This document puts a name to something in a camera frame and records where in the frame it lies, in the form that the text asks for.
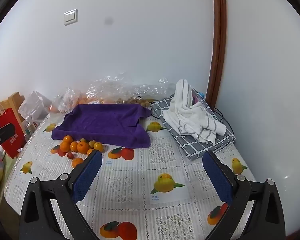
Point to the small red fruit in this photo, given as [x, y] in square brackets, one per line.
[70, 155]

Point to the white plastic bag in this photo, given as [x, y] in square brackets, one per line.
[35, 105]

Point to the small clear plastic bag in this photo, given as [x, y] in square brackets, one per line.
[65, 100]

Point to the small mandarin orange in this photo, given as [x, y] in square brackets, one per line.
[90, 151]
[74, 146]
[67, 139]

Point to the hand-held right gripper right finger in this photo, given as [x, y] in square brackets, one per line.
[218, 177]

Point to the red paper bag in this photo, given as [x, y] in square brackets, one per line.
[11, 127]

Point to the pink blue packet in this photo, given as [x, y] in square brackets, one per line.
[197, 96]

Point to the large clear plastic bag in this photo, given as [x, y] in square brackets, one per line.
[120, 87]

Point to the clear plastic bottle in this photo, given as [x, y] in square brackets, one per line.
[29, 128]

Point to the purple towel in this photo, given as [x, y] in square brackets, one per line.
[107, 122]

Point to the grey checked cloth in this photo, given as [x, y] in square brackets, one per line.
[162, 105]

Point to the white light switch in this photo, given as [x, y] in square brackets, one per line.
[70, 16]

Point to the bagged mandarin oranges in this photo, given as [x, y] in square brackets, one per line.
[53, 108]
[90, 100]

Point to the white striped towel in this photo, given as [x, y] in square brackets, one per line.
[190, 115]

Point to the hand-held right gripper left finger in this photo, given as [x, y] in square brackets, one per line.
[87, 175]

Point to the pile of brown nuts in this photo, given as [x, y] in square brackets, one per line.
[140, 101]

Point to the light green cloth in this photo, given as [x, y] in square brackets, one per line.
[8, 163]

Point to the brown wooden door frame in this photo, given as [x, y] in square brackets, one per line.
[218, 42]

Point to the wooden board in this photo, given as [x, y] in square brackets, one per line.
[12, 102]

